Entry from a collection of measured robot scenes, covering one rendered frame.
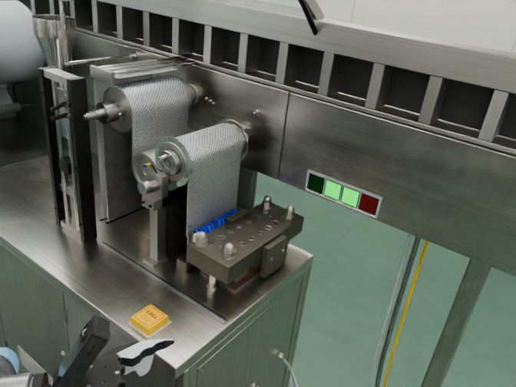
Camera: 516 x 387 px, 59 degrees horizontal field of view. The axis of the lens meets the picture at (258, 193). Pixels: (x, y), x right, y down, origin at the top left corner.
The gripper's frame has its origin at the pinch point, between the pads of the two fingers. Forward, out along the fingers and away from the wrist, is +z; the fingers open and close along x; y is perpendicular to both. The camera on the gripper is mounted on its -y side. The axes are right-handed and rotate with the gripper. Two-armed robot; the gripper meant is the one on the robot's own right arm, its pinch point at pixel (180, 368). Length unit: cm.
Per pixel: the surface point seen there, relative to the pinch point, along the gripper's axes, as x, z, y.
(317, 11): -72, 46, -54
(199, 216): -72, 14, 6
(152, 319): -48, -1, 25
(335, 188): -64, 54, -5
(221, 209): -79, 23, 7
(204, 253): -60, 14, 13
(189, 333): -44, 8, 28
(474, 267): -43, 94, 15
